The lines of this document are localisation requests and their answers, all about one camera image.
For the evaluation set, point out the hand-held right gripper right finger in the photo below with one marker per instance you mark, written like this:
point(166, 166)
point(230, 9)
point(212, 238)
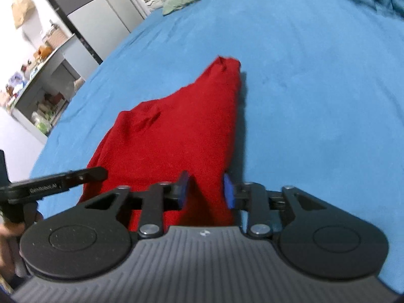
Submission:
point(228, 193)

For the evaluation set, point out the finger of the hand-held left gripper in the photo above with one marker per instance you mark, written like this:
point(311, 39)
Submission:
point(91, 174)

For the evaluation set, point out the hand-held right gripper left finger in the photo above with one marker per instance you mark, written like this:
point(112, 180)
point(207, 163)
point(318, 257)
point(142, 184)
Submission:
point(184, 190)

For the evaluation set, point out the red knit sweater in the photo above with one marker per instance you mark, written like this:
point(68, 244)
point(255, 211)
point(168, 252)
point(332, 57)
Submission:
point(189, 126)

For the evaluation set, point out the person's left hand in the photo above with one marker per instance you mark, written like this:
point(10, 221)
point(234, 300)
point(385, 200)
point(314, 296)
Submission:
point(8, 232)

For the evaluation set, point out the white cluttered desk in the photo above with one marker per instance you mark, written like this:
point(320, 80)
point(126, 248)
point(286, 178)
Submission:
point(38, 79)

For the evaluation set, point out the bed with blue sheet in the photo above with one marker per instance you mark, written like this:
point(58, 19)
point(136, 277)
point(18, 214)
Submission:
point(299, 101)

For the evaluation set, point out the woven storage basket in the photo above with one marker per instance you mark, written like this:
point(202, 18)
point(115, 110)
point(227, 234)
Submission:
point(58, 36)

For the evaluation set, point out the grey white wardrobe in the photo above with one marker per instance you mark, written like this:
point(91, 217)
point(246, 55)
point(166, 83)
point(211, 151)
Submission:
point(94, 12)

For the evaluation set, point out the brown paper bag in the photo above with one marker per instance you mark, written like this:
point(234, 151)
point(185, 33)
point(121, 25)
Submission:
point(22, 8)

